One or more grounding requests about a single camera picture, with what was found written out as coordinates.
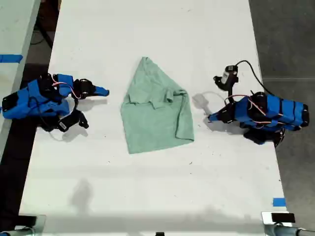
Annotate pale green t-shirt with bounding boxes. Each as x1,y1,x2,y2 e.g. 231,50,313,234
120,56,195,155

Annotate long blue tape strip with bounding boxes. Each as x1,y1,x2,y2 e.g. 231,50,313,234
0,54,24,63

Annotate pale side table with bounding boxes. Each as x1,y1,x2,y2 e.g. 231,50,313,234
0,0,41,158

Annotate small blue tape square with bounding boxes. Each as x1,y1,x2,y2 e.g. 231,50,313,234
272,197,287,207

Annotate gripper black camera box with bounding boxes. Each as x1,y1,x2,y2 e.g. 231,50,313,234
58,110,90,133
213,64,240,91

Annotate gripper thick camera cable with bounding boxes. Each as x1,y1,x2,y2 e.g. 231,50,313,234
235,60,274,96

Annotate gripper thin camera cable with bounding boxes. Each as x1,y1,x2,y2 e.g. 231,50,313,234
28,97,62,132

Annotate black floor cable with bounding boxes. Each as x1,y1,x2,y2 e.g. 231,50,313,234
31,22,54,50

